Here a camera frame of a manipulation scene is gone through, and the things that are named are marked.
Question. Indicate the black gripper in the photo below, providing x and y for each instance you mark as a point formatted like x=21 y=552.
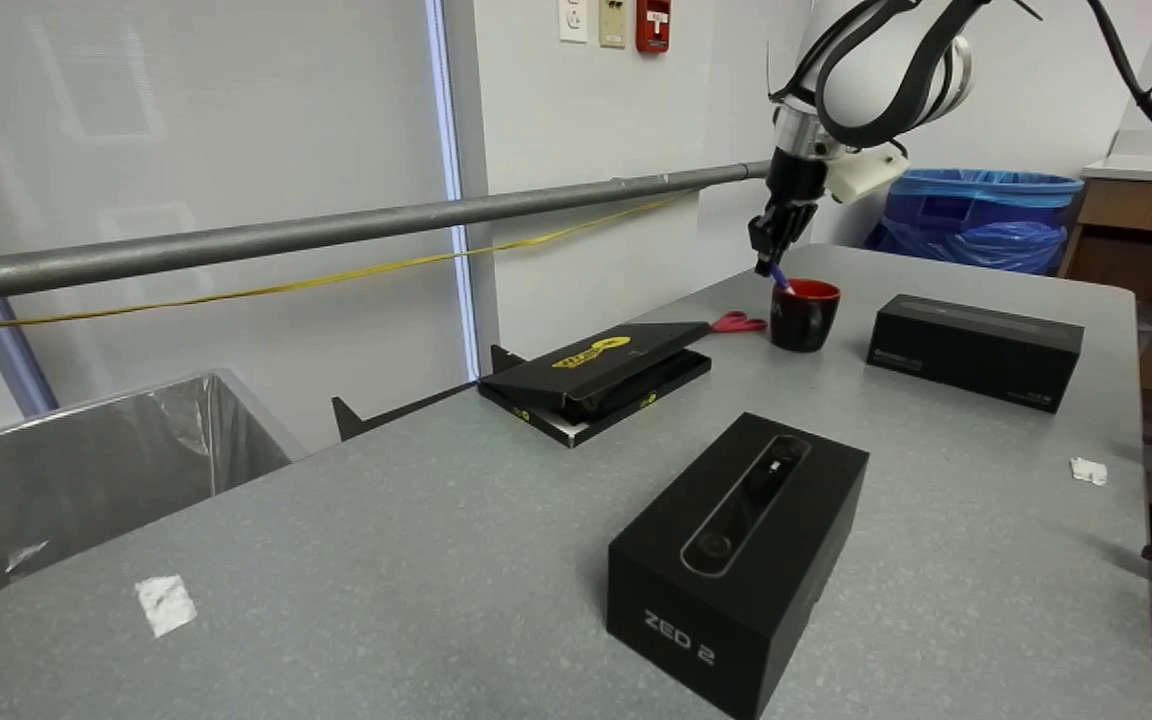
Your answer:
x=794 y=194

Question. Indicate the blue marker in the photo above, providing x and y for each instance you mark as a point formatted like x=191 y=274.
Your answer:
x=787 y=287

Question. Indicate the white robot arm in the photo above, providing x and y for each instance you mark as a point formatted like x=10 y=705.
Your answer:
x=891 y=83

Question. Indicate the black cup red inside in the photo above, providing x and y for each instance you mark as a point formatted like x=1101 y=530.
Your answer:
x=802 y=320

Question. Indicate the small red object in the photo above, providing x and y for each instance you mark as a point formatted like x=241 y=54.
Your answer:
x=739 y=320

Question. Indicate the black folder yellow logo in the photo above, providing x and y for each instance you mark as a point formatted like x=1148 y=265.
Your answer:
x=596 y=376

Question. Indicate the blue trash bag bin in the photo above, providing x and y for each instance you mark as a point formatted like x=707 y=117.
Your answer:
x=976 y=222

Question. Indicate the long black box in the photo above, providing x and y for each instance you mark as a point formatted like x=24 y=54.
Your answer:
x=976 y=349

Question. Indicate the red fire alarm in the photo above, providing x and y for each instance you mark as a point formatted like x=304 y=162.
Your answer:
x=652 y=26

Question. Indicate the black ZED 2 box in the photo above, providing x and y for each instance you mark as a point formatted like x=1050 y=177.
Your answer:
x=739 y=560

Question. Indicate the small white tape piece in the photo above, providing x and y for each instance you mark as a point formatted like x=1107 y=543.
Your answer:
x=1091 y=471

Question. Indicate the grey metal pole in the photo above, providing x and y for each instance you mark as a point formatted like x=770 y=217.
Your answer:
x=338 y=231

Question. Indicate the large white tape piece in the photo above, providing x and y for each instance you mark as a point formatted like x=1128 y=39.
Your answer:
x=167 y=604

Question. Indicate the grey bin clear liner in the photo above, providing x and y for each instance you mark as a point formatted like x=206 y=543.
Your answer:
x=80 y=480

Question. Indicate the beige wall thermostat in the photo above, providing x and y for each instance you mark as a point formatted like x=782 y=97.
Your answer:
x=614 y=23

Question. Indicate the white light switch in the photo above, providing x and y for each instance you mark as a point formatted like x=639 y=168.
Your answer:
x=575 y=16

